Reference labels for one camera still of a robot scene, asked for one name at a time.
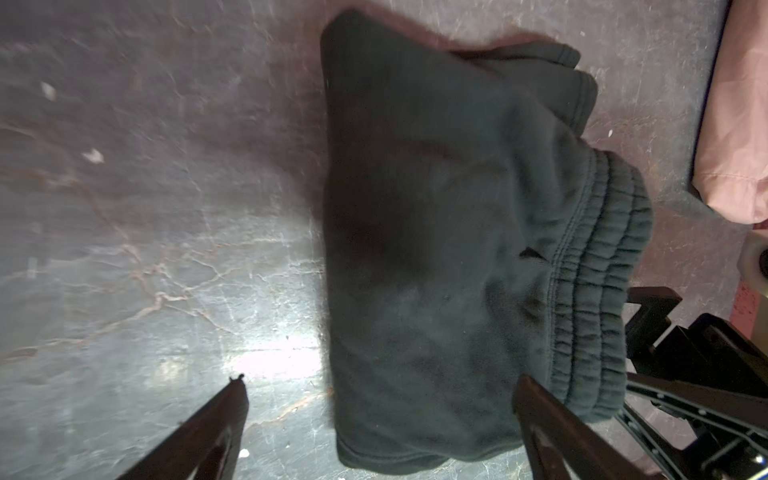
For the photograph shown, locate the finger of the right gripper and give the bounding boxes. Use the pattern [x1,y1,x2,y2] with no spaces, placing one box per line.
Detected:
[625,287,682,372]
[614,371,768,480]

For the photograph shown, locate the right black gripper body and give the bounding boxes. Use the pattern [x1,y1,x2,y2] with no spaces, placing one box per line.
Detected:
[653,311,768,480]

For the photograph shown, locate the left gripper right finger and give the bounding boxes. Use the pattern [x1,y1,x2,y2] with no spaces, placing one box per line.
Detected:
[513,375,649,480]

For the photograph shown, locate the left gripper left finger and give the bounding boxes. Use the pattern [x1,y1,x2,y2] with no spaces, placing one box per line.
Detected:
[120,376,249,480]

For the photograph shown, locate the pink shorts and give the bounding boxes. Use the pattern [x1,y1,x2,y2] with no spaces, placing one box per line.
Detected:
[692,0,767,224]

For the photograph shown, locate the black shorts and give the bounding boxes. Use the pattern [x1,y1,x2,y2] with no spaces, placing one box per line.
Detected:
[321,9,653,475]

